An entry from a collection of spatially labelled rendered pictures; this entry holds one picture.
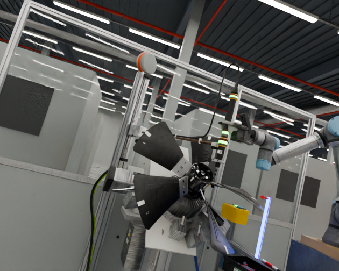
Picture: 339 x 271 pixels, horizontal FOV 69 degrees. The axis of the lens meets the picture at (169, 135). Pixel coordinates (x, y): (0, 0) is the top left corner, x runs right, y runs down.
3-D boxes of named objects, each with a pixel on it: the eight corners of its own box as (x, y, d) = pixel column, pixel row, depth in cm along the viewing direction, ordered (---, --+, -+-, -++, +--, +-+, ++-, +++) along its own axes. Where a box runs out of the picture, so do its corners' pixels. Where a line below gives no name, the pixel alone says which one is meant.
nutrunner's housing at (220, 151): (212, 165, 125) (232, 81, 130) (215, 166, 128) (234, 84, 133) (219, 167, 122) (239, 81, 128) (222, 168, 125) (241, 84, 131)
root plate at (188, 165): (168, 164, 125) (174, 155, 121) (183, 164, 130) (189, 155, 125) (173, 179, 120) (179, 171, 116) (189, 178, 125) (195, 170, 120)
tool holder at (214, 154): (205, 159, 126) (210, 141, 127) (211, 161, 131) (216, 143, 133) (221, 162, 120) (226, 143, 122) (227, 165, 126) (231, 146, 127)
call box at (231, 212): (219, 218, 166) (223, 202, 167) (232, 220, 168) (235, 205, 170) (232, 225, 150) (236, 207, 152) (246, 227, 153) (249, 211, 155)
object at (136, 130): (126, 135, 165) (129, 122, 166) (133, 137, 170) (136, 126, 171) (137, 137, 159) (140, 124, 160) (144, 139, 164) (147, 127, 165)
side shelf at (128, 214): (120, 209, 175) (121, 206, 175) (167, 219, 185) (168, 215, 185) (125, 219, 152) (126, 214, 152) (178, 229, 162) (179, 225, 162)
